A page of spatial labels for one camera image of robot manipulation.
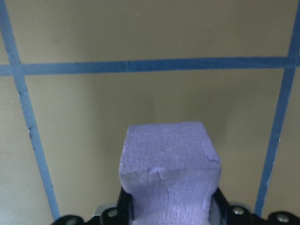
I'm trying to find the purple foam block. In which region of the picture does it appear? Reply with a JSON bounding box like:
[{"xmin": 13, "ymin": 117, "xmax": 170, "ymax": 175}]
[{"xmin": 119, "ymin": 121, "xmax": 222, "ymax": 225}]

